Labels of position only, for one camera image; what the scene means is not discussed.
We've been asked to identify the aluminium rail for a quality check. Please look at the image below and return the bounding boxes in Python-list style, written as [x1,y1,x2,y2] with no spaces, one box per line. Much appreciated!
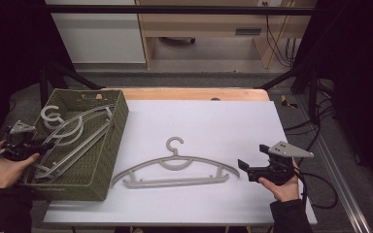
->
[294,96,373,233]

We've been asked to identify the black floor cables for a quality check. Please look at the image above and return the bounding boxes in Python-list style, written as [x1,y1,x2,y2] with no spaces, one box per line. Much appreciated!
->
[284,78,337,166]

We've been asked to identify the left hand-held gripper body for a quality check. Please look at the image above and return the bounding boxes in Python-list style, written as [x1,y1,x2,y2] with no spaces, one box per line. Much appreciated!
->
[1,119,43,162]

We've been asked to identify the black metal stand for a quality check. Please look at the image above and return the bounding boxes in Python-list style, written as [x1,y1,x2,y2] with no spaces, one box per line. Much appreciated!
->
[38,59,105,110]
[257,61,322,125]

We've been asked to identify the light wooden desk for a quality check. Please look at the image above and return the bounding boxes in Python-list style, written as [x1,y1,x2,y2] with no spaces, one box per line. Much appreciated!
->
[135,0,319,70]

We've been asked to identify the person's right hand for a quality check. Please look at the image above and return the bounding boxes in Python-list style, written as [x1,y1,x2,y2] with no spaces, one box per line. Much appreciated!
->
[257,161,301,203]

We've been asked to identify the white table cover board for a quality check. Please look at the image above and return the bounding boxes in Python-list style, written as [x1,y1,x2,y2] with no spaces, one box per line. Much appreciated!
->
[43,99,319,226]

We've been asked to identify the white cabinet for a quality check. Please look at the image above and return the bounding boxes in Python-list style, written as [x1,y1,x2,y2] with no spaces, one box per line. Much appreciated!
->
[45,0,147,64]

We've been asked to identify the green woven plastic basket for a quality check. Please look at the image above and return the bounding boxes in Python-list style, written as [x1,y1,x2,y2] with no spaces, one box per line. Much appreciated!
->
[17,87,130,202]

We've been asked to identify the wooden table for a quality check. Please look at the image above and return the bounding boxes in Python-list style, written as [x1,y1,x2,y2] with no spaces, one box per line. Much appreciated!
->
[105,86,270,102]

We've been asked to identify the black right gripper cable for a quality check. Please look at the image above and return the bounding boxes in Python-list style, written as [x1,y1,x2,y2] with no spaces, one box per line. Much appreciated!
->
[292,171,339,210]

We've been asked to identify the black horizontal frame bar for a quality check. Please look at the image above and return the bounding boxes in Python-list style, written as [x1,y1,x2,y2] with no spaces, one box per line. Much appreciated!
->
[45,4,317,16]

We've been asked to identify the black hanging cables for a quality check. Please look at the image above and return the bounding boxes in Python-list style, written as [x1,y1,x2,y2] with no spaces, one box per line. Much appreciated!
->
[261,1,298,69]

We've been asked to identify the yellow and black floor object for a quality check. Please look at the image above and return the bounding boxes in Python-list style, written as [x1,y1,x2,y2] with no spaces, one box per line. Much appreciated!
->
[280,94,299,110]

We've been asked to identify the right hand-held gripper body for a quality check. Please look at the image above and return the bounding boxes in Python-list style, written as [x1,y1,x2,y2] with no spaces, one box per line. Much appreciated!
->
[248,141,315,186]

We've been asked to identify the person's left hand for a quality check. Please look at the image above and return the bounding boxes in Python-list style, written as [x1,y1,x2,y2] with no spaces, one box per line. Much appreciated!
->
[0,140,41,190]

